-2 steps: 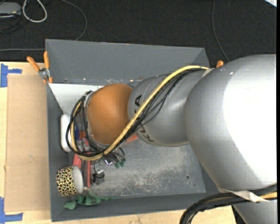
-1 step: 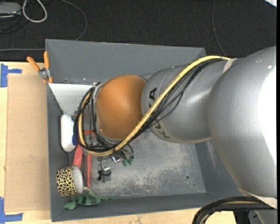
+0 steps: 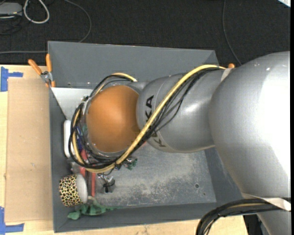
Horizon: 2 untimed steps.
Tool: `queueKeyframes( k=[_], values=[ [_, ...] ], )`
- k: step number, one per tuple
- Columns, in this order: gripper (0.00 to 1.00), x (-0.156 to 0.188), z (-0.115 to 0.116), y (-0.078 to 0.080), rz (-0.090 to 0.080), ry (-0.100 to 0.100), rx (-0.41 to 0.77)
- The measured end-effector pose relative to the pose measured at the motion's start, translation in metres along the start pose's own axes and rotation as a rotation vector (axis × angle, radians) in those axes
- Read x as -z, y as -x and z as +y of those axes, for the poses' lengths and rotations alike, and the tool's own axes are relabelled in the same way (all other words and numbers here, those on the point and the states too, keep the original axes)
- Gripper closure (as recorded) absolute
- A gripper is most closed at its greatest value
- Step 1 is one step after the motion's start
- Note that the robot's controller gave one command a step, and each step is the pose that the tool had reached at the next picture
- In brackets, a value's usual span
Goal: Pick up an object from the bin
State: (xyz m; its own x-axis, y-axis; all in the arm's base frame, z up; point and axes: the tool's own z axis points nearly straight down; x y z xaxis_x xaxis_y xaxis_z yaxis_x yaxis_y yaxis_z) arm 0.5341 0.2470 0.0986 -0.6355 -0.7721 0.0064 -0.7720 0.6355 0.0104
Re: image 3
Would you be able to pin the leopard print cup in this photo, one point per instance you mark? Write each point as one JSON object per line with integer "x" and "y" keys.
{"x": 69, "y": 191}

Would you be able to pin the grey metal bin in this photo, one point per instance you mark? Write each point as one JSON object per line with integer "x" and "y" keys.
{"x": 161, "y": 180}

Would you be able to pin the white rounded container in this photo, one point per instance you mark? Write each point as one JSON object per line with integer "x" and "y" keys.
{"x": 67, "y": 136}

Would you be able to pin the green cloth toy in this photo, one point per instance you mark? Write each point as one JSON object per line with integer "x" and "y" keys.
{"x": 93, "y": 210}

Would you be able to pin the brown cardboard board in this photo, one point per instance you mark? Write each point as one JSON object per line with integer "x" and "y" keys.
{"x": 27, "y": 143}

